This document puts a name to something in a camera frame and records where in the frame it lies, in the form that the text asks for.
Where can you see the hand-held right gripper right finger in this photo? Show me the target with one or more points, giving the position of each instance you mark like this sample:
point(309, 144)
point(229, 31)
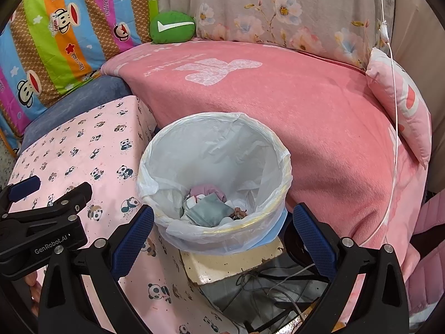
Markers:
point(313, 240)

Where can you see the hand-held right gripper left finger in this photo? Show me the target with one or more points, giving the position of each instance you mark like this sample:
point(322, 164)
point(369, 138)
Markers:
point(132, 238)

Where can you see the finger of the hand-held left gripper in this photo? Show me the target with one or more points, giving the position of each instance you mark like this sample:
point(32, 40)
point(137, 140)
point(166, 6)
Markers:
point(66, 200)
point(24, 185)

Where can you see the pale blue cloth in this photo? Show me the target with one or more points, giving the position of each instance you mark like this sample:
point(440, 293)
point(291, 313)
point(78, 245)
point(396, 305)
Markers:
point(208, 210)

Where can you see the bin with white plastic bag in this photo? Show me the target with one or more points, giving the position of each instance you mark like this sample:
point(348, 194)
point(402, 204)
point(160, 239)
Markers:
point(215, 153)

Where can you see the person's left hand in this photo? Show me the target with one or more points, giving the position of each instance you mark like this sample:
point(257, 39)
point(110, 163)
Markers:
point(34, 281)

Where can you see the pink panda print tablecloth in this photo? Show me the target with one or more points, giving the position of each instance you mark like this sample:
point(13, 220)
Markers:
point(87, 146)

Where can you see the pink quilted chair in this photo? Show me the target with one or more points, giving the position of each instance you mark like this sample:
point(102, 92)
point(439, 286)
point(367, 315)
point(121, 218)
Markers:
point(429, 250)

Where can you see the blue-grey sofa cushion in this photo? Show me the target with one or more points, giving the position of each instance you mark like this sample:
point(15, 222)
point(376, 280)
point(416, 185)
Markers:
point(104, 88)

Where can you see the pink blanket with white print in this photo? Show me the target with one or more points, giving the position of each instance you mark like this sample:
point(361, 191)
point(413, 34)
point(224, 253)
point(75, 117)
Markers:
point(295, 118)

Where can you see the colourful monkey striped pillow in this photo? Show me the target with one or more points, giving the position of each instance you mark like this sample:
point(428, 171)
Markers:
point(59, 31)

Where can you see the pink pillow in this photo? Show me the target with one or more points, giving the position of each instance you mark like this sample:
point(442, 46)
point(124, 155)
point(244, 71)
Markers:
point(403, 104)

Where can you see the green round cushion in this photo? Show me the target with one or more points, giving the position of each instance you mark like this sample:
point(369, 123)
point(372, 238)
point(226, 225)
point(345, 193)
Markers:
point(172, 28)

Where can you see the grey floral blanket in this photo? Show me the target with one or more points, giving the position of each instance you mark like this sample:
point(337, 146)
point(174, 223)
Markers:
point(264, 7)

